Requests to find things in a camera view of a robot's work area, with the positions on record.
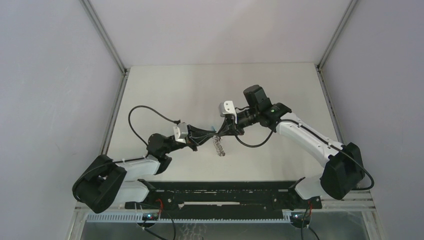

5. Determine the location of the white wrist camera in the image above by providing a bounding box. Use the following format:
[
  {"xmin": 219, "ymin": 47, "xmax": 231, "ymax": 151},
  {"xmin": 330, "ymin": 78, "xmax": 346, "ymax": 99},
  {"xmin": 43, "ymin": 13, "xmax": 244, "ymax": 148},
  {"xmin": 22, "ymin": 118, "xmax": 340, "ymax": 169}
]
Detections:
[
  {"xmin": 218, "ymin": 100, "xmax": 238, "ymax": 124},
  {"xmin": 173, "ymin": 122, "xmax": 189, "ymax": 144}
]

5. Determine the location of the left black camera cable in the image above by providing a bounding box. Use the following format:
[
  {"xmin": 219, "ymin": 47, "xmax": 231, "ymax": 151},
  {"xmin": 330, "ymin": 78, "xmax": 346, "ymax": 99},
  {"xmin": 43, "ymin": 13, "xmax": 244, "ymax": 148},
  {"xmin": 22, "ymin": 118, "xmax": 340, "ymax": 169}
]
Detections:
[{"xmin": 127, "ymin": 105, "xmax": 181, "ymax": 147}]

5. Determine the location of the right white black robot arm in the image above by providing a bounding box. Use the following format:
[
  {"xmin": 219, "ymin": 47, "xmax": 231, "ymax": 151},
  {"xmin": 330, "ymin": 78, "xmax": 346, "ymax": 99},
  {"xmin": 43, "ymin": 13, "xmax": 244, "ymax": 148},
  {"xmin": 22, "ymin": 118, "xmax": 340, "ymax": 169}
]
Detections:
[{"xmin": 218, "ymin": 84, "xmax": 366, "ymax": 208}]

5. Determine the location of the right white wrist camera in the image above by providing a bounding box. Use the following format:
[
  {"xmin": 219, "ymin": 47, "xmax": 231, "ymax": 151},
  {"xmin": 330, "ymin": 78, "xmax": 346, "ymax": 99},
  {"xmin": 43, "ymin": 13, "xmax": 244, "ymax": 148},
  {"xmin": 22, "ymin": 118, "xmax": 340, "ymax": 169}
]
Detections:
[{"xmin": 218, "ymin": 100, "xmax": 238, "ymax": 124}]

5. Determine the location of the black camera cable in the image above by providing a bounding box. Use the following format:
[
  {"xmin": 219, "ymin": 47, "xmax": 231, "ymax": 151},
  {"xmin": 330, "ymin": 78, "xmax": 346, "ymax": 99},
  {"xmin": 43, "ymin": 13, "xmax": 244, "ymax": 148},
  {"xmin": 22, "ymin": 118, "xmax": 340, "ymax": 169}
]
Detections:
[
  {"xmin": 233, "ymin": 119, "xmax": 375, "ymax": 192},
  {"xmin": 127, "ymin": 105, "xmax": 181, "ymax": 147}
]

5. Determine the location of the small circuit board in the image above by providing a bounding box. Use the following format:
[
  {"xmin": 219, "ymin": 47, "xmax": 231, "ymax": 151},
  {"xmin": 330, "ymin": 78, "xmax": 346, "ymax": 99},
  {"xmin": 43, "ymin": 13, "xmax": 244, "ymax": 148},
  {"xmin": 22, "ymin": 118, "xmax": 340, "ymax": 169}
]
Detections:
[
  {"xmin": 142, "ymin": 213, "xmax": 160, "ymax": 222},
  {"xmin": 290, "ymin": 214, "xmax": 311, "ymax": 224}
]

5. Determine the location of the right black camera cable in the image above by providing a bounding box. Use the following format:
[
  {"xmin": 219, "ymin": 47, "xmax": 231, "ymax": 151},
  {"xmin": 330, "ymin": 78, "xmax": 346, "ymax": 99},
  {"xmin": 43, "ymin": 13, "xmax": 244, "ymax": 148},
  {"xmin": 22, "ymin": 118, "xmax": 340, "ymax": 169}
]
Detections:
[{"xmin": 233, "ymin": 119, "xmax": 375, "ymax": 192}]

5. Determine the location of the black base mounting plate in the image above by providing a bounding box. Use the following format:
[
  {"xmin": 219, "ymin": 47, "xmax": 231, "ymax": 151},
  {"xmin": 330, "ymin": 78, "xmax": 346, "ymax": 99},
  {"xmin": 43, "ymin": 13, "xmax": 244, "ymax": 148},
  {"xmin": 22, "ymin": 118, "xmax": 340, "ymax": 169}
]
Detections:
[{"xmin": 124, "ymin": 180, "xmax": 323, "ymax": 219}]

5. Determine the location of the right small circuit board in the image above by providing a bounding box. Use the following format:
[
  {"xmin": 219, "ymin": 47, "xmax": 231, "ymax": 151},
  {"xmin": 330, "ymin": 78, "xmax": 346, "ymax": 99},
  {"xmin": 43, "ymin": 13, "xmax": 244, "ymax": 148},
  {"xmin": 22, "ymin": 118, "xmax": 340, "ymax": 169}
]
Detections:
[{"xmin": 290, "ymin": 214, "xmax": 311, "ymax": 224}]

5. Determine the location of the white slotted cable duct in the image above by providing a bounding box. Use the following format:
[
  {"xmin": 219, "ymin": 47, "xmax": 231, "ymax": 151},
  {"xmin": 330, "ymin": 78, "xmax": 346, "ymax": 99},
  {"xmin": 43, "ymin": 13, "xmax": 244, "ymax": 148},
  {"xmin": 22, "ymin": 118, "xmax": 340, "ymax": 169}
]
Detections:
[{"xmin": 86, "ymin": 211, "xmax": 292, "ymax": 224}]

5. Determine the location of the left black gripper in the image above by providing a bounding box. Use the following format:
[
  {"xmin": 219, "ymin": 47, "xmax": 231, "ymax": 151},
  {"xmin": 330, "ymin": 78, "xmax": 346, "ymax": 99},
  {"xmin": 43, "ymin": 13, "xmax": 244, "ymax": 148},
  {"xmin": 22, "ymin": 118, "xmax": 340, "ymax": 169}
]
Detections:
[{"xmin": 161, "ymin": 124, "xmax": 216, "ymax": 155}]

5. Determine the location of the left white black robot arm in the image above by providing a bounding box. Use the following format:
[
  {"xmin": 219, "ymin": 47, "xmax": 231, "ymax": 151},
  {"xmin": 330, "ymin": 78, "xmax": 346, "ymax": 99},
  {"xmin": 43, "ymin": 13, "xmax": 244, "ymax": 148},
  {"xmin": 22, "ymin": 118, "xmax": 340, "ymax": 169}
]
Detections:
[{"xmin": 72, "ymin": 123, "xmax": 217, "ymax": 214}]

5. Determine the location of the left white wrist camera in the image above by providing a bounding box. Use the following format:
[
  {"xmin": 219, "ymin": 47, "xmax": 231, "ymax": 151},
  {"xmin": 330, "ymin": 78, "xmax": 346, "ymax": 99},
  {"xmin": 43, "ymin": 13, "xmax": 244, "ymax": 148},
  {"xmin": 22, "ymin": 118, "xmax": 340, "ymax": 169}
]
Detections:
[{"xmin": 173, "ymin": 122, "xmax": 189, "ymax": 144}]

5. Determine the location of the left small circuit board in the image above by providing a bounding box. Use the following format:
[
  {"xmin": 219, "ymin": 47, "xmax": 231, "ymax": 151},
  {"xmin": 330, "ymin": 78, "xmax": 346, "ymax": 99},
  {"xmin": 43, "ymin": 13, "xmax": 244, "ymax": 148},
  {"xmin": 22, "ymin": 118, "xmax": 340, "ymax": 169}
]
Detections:
[{"xmin": 142, "ymin": 213, "xmax": 160, "ymax": 222}]

